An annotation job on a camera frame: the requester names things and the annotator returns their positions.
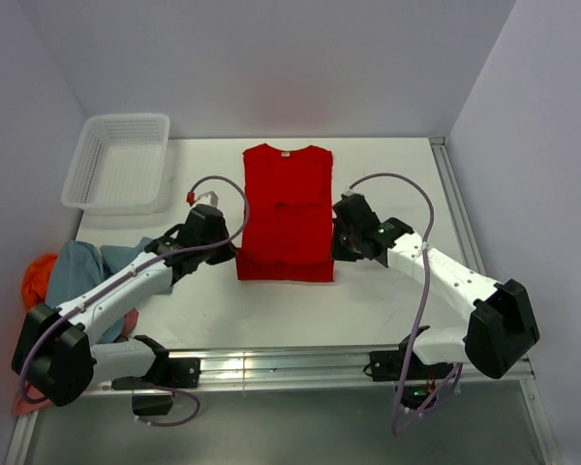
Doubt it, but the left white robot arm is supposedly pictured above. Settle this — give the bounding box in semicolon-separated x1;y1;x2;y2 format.
12;203;236;406

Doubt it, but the aluminium right side rail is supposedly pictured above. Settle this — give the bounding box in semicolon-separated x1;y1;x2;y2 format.
428;138;486;275

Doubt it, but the white plastic perforated basket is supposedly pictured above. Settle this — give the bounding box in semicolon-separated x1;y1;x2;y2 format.
61;113;170;215

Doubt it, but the orange t shirt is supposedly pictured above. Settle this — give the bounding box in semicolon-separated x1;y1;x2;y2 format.
20;254;57;310

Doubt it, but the blue grey t shirt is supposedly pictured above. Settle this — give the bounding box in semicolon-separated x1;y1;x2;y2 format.
45;236;177;346

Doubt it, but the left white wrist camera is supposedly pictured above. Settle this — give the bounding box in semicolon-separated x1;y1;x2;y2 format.
186;191;219;208

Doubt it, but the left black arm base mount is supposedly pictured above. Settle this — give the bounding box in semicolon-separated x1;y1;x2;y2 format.
111;357;201;427

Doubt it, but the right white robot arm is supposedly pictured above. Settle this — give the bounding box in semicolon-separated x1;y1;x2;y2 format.
332;194;539;379

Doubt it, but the pink t shirt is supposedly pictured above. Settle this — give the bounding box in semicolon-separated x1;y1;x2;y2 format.
12;302;156;407

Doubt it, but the aluminium front rail frame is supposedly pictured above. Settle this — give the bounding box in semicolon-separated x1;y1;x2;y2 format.
5;346;535;464

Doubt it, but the red t shirt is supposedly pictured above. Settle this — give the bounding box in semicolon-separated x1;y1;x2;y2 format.
236;143;334;283

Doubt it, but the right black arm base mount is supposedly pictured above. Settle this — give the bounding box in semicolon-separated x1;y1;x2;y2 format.
363;350;454;410

